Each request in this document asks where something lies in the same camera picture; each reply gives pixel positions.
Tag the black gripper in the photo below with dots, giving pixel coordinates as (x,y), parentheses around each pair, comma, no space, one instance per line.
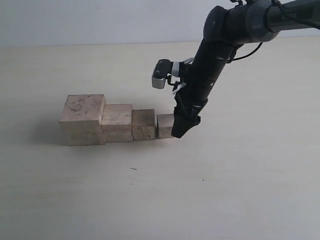
(190,100)

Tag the smallest wooden cube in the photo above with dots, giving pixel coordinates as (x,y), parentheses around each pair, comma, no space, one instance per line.
(164,125)

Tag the third largest wooden cube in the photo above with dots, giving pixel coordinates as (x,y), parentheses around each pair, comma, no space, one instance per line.
(143,124)

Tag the second largest wooden cube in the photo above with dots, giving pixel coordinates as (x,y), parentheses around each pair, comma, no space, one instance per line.
(117,123)

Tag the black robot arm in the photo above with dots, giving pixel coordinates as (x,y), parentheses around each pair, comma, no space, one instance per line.
(224,32)

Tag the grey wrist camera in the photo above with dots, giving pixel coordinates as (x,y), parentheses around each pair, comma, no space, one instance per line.
(163,72)

